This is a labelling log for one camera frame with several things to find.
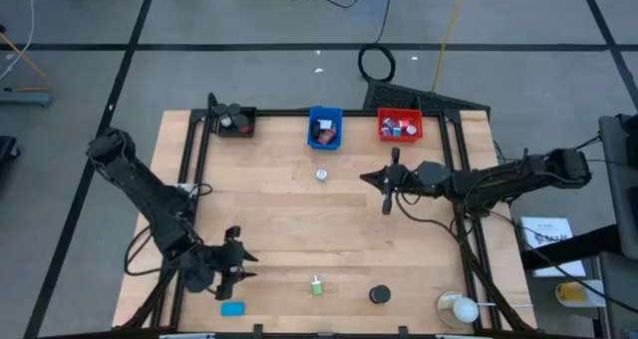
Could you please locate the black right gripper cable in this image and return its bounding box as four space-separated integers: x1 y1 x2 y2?
391 193 463 243

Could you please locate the grey box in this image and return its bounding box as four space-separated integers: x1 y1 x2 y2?
595 251 638 339

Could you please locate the black coiled cable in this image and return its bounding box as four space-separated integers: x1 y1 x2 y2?
357 0 398 84

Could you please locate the blue plastic basket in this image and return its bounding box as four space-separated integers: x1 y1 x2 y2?
306 105 345 152

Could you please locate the black floor object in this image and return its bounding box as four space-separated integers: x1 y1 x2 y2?
0 135 21 164

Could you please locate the yellow cable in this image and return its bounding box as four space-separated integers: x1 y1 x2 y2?
431 0 472 94

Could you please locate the white printed booklet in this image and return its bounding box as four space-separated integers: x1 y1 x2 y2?
519 216 588 279

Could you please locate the white floor cable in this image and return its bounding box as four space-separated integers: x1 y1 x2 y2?
0 0 37 81

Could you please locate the black shallow tray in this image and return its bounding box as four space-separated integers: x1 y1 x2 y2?
214 105 258 139

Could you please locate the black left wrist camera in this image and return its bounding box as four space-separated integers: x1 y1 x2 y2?
218 251 238 275

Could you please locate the red plastic basket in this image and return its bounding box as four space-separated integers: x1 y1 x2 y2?
377 107 425 144

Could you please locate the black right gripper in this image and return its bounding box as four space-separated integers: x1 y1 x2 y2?
360 147 418 215

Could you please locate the black floor mat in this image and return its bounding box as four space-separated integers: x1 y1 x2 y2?
362 78 492 117

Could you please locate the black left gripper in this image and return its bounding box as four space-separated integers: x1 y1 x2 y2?
211 225 259 300

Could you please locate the white sand hourglass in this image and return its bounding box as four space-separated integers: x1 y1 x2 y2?
214 103 234 130

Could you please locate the orange floor cable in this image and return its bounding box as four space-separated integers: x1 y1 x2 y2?
0 27 55 92

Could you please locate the thin white stick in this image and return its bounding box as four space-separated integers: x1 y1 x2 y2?
477 301 534 310

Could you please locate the white ball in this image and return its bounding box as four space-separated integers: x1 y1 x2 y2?
452 297 480 325

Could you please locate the black capped hourglass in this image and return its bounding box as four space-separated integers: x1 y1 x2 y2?
369 284 392 305

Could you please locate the black metal table frame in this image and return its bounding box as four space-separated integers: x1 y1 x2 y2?
119 93 537 333

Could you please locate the black bar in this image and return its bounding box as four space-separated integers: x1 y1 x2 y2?
520 223 624 273

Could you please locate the grey floor stand base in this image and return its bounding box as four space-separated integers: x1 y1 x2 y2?
0 88 54 109

